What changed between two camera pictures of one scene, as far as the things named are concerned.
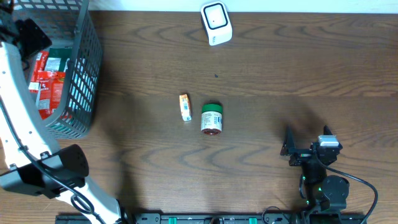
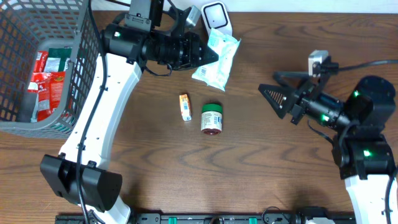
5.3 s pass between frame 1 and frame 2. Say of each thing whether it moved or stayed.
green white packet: stayed
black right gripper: moved
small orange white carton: stayed
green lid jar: stayed
